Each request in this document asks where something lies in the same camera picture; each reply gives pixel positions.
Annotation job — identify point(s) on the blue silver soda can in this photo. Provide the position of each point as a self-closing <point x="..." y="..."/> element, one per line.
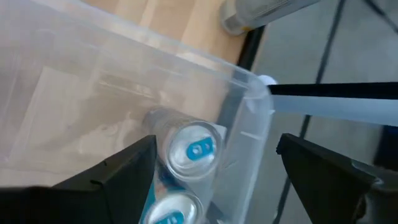
<point x="174" y="214"/>
<point x="192" y="152"/>

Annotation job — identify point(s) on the clear plastic bin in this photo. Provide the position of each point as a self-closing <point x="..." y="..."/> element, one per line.
<point x="93" y="93"/>

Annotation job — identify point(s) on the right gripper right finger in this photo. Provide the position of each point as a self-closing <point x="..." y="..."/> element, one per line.
<point x="329" y="193"/>

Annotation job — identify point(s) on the black aluminium table frame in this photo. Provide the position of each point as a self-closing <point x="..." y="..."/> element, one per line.
<point x="252" y="46"/>

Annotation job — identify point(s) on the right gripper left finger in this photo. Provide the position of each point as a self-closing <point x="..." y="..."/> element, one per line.
<point x="77" y="199"/>

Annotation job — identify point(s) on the white yellow soda can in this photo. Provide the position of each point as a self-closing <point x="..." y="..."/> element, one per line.
<point x="258" y="12"/>

